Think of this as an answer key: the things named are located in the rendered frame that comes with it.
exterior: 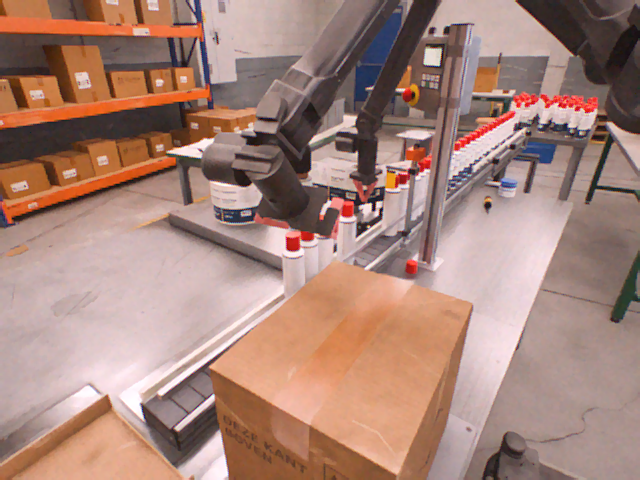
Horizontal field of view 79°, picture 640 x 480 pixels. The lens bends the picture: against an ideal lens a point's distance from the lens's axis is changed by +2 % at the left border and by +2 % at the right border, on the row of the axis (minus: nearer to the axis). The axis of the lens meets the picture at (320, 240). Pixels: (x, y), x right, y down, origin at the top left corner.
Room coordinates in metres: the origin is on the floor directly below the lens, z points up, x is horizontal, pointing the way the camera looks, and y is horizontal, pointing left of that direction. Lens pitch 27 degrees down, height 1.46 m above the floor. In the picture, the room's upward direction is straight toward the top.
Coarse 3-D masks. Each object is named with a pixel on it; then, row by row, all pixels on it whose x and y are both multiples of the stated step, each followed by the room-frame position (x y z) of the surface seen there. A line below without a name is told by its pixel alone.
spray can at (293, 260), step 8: (288, 232) 0.77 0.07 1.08; (296, 232) 0.77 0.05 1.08; (288, 240) 0.74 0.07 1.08; (296, 240) 0.74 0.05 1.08; (288, 248) 0.74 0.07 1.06; (296, 248) 0.74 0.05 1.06; (288, 256) 0.73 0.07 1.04; (296, 256) 0.73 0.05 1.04; (304, 256) 0.75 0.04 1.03; (288, 264) 0.73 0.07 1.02; (296, 264) 0.73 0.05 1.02; (304, 264) 0.75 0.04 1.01; (288, 272) 0.73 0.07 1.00; (296, 272) 0.73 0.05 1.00; (304, 272) 0.75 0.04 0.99; (288, 280) 0.73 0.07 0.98; (296, 280) 0.73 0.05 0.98; (304, 280) 0.75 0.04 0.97; (288, 288) 0.73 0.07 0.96; (296, 288) 0.73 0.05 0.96; (288, 296) 0.73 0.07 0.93
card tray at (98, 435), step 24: (96, 408) 0.49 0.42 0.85; (48, 432) 0.43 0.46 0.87; (72, 432) 0.45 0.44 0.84; (96, 432) 0.46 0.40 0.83; (120, 432) 0.46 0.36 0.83; (24, 456) 0.40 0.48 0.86; (48, 456) 0.41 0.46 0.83; (72, 456) 0.41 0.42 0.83; (96, 456) 0.41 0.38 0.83; (120, 456) 0.41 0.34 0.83; (144, 456) 0.41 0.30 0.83
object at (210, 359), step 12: (420, 204) 1.25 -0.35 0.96; (384, 228) 1.04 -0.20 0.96; (372, 240) 0.98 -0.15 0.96; (348, 252) 0.89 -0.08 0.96; (300, 288) 0.72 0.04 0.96; (252, 324) 0.60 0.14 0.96; (240, 336) 0.56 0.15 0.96; (228, 348) 0.54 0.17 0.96; (204, 360) 0.50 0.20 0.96; (216, 360) 0.51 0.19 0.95; (192, 372) 0.48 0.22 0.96; (168, 384) 0.45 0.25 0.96; (180, 384) 0.45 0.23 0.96; (168, 396) 0.43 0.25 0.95
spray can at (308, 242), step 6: (306, 234) 0.79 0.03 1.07; (312, 234) 0.79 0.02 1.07; (300, 240) 0.80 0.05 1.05; (306, 240) 0.79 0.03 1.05; (312, 240) 0.80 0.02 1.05; (306, 246) 0.78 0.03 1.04; (312, 246) 0.78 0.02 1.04; (306, 252) 0.78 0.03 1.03; (312, 252) 0.78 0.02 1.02; (306, 258) 0.78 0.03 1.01; (312, 258) 0.78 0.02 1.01; (306, 264) 0.78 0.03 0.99; (312, 264) 0.78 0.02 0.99; (306, 270) 0.78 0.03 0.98; (312, 270) 0.78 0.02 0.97; (306, 276) 0.78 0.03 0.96; (312, 276) 0.78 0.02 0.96; (306, 282) 0.78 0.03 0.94
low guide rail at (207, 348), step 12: (372, 228) 1.14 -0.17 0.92; (360, 240) 1.07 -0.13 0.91; (336, 252) 0.98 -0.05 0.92; (276, 300) 0.75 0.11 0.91; (252, 312) 0.70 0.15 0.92; (264, 312) 0.72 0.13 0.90; (240, 324) 0.66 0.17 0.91; (216, 336) 0.62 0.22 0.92; (228, 336) 0.63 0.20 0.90; (204, 348) 0.58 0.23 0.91; (192, 360) 0.56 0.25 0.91; (168, 372) 0.52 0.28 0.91; (180, 372) 0.53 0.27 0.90; (156, 384) 0.49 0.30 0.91; (144, 396) 0.47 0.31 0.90
